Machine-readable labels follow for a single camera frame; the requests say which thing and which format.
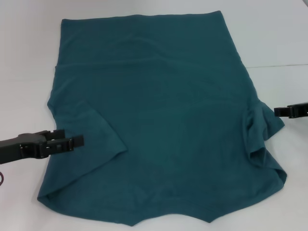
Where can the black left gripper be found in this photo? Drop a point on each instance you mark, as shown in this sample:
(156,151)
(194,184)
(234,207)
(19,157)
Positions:
(9,149)

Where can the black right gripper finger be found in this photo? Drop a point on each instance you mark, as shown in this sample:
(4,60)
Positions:
(282,111)
(300,105)

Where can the teal blue shirt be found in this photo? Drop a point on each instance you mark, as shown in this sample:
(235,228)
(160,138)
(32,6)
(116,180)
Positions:
(168,108)

